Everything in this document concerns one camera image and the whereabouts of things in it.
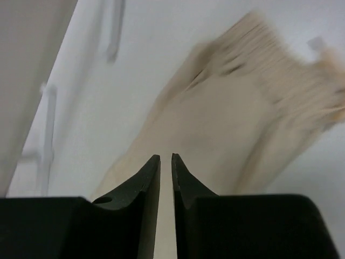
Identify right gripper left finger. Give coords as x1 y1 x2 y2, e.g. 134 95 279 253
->
1 155 160 258

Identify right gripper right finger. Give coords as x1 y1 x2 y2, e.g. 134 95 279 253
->
171 154 339 258

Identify white clothes rack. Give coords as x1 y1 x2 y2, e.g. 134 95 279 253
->
9 1 126 197

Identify beige trousers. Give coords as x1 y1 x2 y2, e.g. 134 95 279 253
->
91 11 344 258

